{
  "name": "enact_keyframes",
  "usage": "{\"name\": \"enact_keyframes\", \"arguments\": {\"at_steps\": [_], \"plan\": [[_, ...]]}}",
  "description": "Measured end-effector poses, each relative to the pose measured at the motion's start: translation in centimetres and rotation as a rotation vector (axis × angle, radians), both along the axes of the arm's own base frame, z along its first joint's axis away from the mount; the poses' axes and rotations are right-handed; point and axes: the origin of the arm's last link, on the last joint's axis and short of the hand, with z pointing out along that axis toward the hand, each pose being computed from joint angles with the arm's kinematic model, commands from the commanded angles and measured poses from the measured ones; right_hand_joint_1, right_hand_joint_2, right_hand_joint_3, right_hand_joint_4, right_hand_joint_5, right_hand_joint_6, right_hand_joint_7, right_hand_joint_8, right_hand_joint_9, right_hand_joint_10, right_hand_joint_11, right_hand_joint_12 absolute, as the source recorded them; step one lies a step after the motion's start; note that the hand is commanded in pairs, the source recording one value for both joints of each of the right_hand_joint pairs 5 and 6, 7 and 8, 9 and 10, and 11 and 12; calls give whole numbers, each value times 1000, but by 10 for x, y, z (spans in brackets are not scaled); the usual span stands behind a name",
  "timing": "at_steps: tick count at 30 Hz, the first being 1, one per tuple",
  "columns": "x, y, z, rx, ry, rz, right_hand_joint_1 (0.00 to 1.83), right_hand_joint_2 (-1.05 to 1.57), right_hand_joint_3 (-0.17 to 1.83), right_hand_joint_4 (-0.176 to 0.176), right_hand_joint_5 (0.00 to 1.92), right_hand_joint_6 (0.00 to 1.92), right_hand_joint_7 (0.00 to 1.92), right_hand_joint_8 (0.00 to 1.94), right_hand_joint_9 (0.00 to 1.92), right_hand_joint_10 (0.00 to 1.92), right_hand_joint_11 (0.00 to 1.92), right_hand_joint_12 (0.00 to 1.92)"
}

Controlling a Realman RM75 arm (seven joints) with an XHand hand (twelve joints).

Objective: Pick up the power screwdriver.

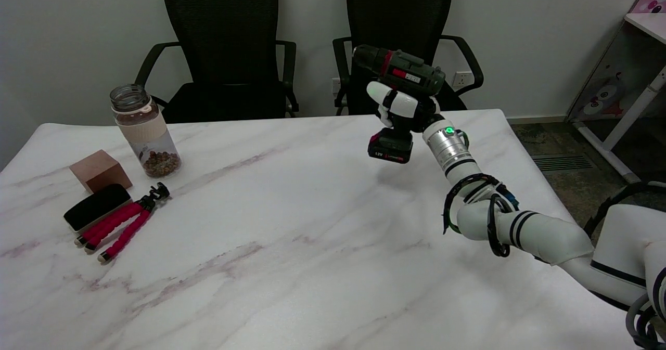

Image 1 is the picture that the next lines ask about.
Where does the green red power screwdriver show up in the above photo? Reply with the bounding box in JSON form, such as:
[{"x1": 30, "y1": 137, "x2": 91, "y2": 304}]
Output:
[{"x1": 352, "y1": 44, "x2": 446, "y2": 164}]

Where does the red flexible mini tripod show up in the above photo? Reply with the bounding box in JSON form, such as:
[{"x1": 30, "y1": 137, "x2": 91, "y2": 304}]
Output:
[{"x1": 74, "y1": 182, "x2": 171, "y2": 264}]

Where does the white desk with side panel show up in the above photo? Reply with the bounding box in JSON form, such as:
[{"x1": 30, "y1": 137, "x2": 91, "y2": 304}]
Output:
[{"x1": 566, "y1": 0, "x2": 666, "y2": 185}]

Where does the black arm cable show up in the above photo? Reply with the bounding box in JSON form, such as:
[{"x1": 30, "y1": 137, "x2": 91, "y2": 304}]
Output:
[{"x1": 582, "y1": 180, "x2": 666, "y2": 237}]

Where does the black whiteboard eraser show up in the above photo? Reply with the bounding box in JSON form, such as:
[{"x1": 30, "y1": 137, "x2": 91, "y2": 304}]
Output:
[{"x1": 63, "y1": 184, "x2": 132, "y2": 234}]

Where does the floor vent grille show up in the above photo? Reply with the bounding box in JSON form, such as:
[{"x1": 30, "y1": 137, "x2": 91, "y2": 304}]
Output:
[{"x1": 531, "y1": 154, "x2": 594, "y2": 173}]

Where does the black mesh office chair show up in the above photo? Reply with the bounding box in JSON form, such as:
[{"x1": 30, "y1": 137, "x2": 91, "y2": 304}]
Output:
[
  {"x1": 332, "y1": 0, "x2": 484, "y2": 116},
  {"x1": 134, "y1": 0, "x2": 300, "y2": 124}
]

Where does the brown wooden block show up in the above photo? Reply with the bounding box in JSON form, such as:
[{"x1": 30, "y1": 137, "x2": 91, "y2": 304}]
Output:
[{"x1": 69, "y1": 150, "x2": 133, "y2": 194}]

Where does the glass jar with nuts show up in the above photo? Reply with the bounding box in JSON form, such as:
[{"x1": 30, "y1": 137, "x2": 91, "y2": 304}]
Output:
[{"x1": 109, "y1": 84, "x2": 182, "y2": 178}]

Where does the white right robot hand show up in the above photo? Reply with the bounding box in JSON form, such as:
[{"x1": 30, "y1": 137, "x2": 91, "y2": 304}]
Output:
[{"x1": 366, "y1": 81, "x2": 443, "y2": 133}]

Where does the grey shoulder cable bundle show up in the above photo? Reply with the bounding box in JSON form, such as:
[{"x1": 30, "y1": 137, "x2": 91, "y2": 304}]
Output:
[{"x1": 624, "y1": 292, "x2": 666, "y2": 350}]

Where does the black looped wrist cable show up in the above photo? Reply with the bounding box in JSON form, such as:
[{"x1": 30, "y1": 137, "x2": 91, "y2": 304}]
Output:
[{"x1": 442, "y1": 173, "x2": 520, "y2": 258}]

